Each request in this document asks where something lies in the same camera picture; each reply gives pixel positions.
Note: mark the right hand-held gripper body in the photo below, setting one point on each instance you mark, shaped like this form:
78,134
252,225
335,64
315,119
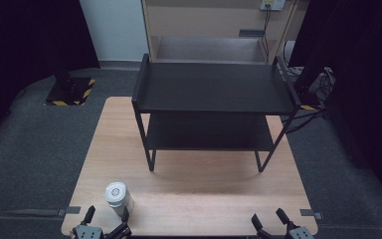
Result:
300,233

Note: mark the white wall power socket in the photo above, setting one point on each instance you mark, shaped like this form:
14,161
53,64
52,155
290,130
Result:
272,4

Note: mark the black stand with striped base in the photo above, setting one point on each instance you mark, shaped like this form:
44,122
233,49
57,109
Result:
69,88

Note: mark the light wooden cabinet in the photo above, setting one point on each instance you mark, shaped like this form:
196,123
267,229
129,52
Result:
212,31

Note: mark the white cylindrical can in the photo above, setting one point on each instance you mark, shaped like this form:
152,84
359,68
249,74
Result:
118,197

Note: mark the black two-tier shelf rack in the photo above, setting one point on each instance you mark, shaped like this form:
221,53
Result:
214,99

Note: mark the grey tape strip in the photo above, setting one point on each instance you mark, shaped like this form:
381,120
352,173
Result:
310,213
69,210

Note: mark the dark curtain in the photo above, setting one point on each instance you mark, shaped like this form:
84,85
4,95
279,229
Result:
20,56
361,89

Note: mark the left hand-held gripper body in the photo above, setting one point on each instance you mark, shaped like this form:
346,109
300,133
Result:
89,232

